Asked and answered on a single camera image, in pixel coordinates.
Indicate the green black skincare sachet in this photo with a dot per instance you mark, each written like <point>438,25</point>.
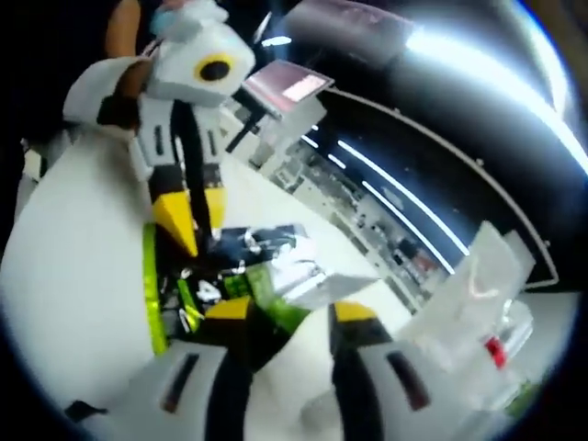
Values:
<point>154,298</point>

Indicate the white lab counter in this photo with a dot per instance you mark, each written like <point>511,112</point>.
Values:
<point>367,239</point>

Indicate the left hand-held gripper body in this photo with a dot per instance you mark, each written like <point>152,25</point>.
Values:
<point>179,73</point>

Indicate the person's left hand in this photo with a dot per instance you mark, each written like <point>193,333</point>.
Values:
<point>131,87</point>

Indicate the tall white skincare tube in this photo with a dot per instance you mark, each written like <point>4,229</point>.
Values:
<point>459,298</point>

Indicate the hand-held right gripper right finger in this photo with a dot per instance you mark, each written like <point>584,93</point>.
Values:
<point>372,381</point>

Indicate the computer monitor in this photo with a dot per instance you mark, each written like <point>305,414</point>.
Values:
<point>294,87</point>

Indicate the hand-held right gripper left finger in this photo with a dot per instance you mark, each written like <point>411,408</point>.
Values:
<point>211,367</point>

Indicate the dark hanging panel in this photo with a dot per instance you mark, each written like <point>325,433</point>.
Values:
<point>349,27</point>

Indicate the ceiling light strip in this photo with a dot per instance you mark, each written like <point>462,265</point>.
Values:
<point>409,226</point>
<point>404,196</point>

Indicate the long ceiling light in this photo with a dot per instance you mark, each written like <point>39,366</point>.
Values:
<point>482,64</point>

